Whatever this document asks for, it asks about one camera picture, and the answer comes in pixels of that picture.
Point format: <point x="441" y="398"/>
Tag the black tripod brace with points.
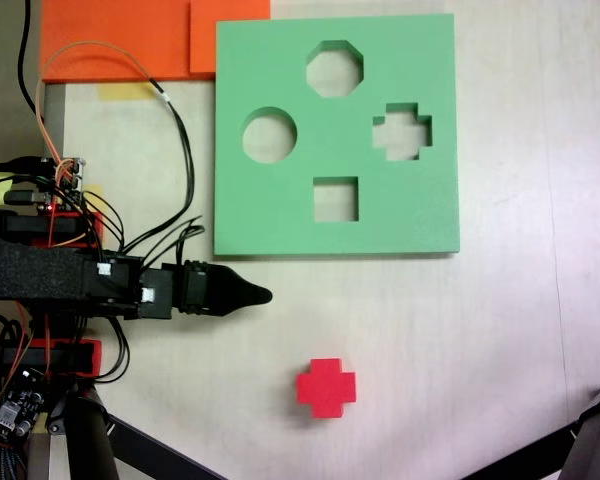
<point x="150" y="450"/>
<point x="530" y="457"/>

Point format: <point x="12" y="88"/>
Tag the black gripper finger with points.
<point x="230" y="282"/>
<point x="230" y="304"/>

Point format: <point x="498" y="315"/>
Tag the small black circuit board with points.
<point x="17" y="405"/>

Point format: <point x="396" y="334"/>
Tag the red cross columnar block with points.
<point x="325" y="387"/>

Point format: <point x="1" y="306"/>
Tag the green shape sorting board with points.
<point x="280" y="210"/>

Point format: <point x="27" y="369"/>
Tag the red table clamp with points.
<point x="92" y="357"/>
<point x="97" y="225"/>

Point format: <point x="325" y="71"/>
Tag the small yellow tape piece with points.
<point x="97" y="200"/>

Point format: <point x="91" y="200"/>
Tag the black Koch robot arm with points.
<point x="30" y="270"/>

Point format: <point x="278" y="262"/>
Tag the wide yellow tape strip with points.
<point x="120" y="92"/>

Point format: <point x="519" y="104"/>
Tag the large flat orange block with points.
<point x="115" y="30"/>

